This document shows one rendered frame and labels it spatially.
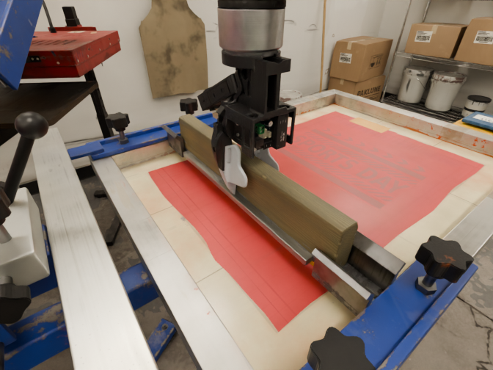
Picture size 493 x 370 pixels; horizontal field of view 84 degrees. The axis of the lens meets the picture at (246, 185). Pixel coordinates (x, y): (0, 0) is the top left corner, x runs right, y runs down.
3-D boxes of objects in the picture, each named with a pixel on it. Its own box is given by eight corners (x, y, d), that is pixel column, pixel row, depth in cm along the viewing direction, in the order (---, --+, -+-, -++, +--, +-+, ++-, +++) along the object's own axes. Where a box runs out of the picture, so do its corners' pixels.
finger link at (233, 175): (235, 213, 40) (243, 156, 36) (214, 193, 44) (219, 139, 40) (252, 208, 42) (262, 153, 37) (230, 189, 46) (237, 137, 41)
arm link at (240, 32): (205, 6, 31) (260, 5, 35) (207, 51, 34) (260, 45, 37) (243, 10, 26) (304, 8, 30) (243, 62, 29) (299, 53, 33)
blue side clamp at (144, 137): (213, 136, 75) (210, 111, 71) (222, 143, 72) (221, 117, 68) (95, 171, 61) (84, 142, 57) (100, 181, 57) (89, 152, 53)
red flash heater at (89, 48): (34, 53, 143) (23, 27, 136) (125, 51, 147) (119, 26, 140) (-59, 86, 93) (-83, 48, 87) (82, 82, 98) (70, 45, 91)
